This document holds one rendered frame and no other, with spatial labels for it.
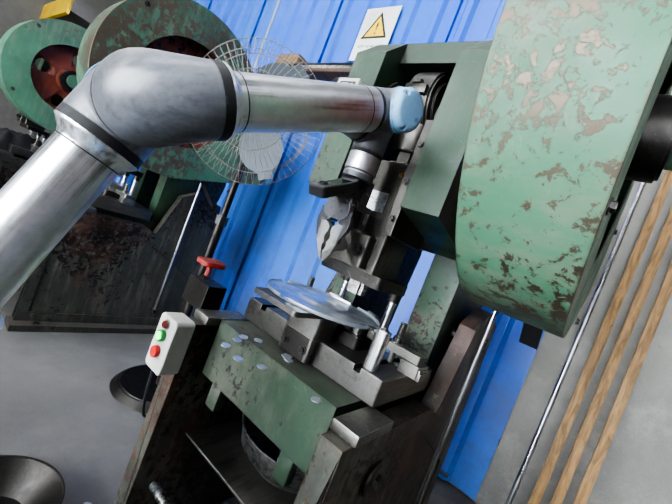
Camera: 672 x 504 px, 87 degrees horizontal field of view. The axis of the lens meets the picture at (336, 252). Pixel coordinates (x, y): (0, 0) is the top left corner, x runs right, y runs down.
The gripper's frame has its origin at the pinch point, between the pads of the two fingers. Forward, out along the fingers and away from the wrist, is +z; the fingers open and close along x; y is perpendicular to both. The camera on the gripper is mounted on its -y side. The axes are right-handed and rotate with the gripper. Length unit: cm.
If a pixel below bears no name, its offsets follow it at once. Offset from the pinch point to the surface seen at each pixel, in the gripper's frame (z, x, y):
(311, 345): 20.1, -4.6, 2.8
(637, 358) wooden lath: -4, -67, 112
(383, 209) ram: -15.4, -3.6, 12.0
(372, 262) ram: -2.3, -6.2, 12.0
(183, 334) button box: 29.5, 20.2, -12.1
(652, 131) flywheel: -41, -48, 13
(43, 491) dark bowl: 86, 44, -19
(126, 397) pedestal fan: 87, 81, 17
